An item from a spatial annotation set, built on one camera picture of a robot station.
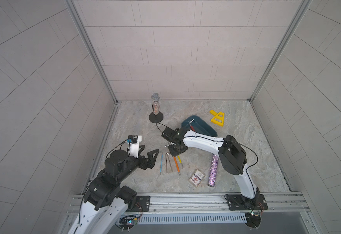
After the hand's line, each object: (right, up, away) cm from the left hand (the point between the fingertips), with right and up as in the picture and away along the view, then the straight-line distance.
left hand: (154, 148), depth 66 cm
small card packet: (+21, -19, +11) cm, 30 cm away
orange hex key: (+10, -13, +18) cm, 25 cm away
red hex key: (+20, +7, +34) cm, 40 cm away
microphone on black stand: (-5, +13, +38) cm, 41 cm away
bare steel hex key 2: (+4, -10, +21) cm, 23 cm away
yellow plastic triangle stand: (+41, +12, +39) cm, 58 cm away
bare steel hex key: (+4, -12, +19) cm, 23 cm away
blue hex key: (+1, -13, +19) cm, 23 cm away
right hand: (+9, -9, +22) cm, 25 cm away
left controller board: (-12, -33, -1) cm, 35 cm away
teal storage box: (+26, +7, +35) cm, 44 cm away
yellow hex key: (+12, -12, +20) cm, 26 cm away
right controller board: (+47, -34, +2) cm, 58 cm away
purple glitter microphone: (+30, -15, +12) cm, 36 cm away
